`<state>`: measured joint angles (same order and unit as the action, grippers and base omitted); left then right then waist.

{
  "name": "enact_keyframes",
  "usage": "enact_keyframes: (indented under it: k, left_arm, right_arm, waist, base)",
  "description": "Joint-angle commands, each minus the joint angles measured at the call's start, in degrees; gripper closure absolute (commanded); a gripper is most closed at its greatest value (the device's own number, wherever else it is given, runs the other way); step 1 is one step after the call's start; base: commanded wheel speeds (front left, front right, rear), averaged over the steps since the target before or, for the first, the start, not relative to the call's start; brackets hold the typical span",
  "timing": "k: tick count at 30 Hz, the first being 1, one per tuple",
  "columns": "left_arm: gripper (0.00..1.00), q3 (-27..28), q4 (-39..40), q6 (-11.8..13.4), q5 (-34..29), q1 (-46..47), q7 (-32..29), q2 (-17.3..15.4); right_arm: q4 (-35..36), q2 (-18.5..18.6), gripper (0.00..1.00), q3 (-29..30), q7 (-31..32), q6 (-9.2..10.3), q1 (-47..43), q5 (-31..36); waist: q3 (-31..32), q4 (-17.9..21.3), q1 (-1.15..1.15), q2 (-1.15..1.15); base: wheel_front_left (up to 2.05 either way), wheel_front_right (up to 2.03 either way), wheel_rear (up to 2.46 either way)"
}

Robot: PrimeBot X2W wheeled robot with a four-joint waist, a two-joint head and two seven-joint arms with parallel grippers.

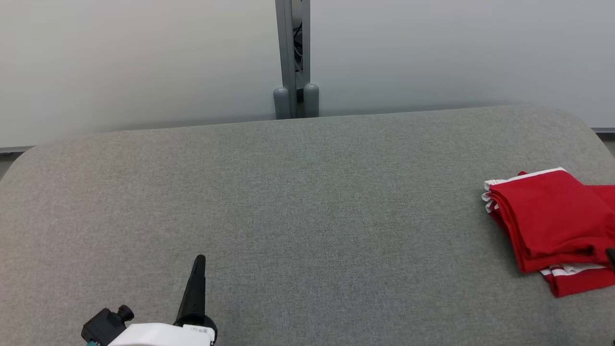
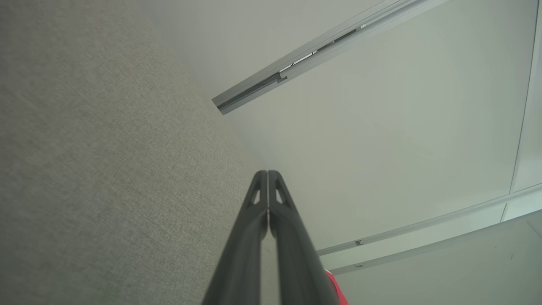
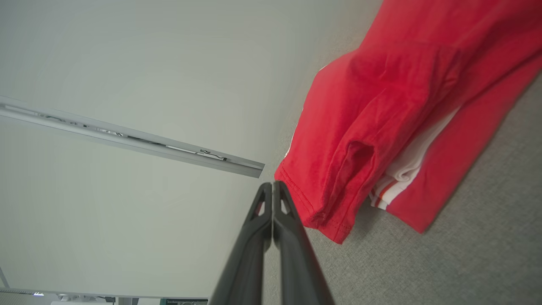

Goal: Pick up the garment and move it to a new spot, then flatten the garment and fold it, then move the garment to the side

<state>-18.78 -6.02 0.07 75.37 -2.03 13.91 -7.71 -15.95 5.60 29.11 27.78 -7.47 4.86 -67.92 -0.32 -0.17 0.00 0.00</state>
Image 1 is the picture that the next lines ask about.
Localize red jersey with white sleeves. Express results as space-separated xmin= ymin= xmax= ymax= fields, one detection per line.
xmin=541 ymin=185 xmax=615 ymax=298

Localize thin black cable inside post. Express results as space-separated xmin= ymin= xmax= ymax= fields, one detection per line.
xmin=292 ymin=22 xmax=304 ymax=73

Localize red shorts with white stripes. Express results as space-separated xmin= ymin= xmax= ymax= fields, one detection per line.
xmin=481 ymin=167 xmax=615 ymax=273

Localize grey partition post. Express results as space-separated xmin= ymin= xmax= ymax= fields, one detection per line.
xmin=273 ymin=0 xmax=320 ymax=120

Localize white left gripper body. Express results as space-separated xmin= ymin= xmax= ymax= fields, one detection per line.
xmin=108 ymin=313 xmax=218 ymax=346

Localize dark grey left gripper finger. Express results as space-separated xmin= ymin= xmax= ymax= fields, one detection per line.
xmin=174 ymin=255 xmax=207 ymax=323

